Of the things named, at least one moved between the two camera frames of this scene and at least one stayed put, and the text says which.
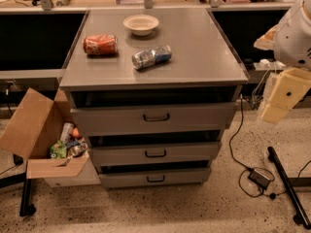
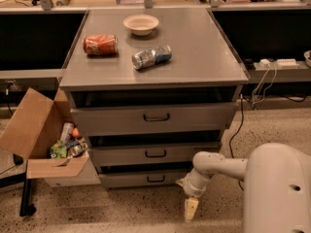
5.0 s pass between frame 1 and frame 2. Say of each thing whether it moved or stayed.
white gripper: moved
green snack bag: stayed
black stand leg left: stayed
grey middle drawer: stayed
